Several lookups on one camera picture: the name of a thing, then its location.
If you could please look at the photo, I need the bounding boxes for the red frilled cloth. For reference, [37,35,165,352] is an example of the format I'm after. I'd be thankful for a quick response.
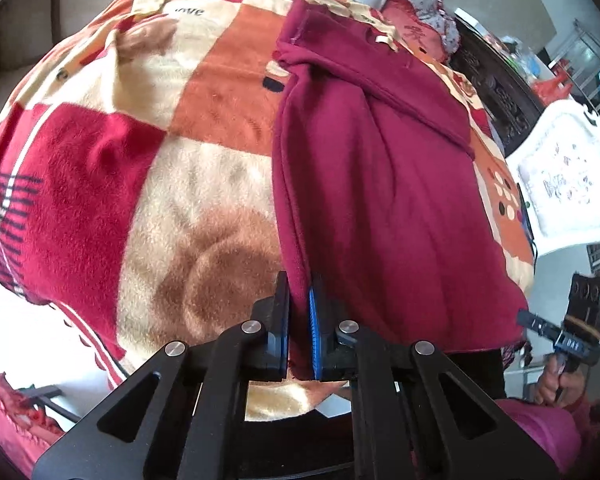
[0,369,66,463]

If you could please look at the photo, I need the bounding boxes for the dark carved wooden cabinet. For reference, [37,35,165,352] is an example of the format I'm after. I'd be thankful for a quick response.
[450,12,548,153]

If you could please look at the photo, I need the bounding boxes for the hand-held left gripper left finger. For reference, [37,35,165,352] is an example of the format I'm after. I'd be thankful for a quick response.
[30,271,291,480]

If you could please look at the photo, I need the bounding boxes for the black phone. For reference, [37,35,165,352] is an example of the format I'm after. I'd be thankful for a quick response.
[515,182,535,241]

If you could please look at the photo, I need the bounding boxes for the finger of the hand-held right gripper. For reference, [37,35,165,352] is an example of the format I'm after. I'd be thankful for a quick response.
[516,310,563,343]

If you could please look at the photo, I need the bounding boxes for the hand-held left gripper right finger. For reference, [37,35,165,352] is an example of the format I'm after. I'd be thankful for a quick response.
[307,275,562,480]

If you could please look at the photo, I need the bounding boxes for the red heart-shaped cushion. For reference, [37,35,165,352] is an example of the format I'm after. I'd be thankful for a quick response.
[380,0,451,63]

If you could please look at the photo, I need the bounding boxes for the red plastic bag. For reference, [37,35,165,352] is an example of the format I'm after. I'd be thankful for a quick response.
[531,67,573,106]

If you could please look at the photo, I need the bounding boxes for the beige sofa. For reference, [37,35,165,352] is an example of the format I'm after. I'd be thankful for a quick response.
[0,0,136,131]

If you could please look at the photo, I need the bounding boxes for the person's right forearm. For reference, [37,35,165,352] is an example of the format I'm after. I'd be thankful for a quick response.
[500,391,600,477]

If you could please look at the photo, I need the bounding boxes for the person's right hand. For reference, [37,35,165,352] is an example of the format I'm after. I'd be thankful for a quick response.
[534,357,587,407]

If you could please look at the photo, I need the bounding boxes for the white embroidered cushion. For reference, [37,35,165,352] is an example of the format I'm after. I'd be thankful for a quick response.
[505,99,600,258]

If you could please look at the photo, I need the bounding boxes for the maroon sweater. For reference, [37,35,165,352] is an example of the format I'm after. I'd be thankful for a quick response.
[271,0,530,381]

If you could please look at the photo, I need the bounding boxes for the orange red printed blanket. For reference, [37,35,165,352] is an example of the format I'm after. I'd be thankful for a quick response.
[0,0,537,422]

